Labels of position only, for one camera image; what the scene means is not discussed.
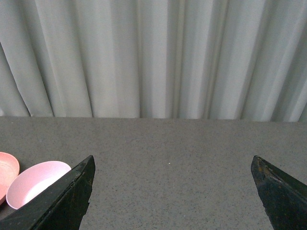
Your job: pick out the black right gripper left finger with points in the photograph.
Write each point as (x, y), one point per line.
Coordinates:
(61, 206)

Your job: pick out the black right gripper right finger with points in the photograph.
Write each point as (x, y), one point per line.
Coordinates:
(284, 198)

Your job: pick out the light pink bowl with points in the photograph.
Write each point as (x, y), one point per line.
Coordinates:
(34, 181)

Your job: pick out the pink plate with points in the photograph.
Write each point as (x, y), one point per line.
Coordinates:
(9, 170)

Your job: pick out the white curtain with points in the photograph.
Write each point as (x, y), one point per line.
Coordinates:
(211, 59)

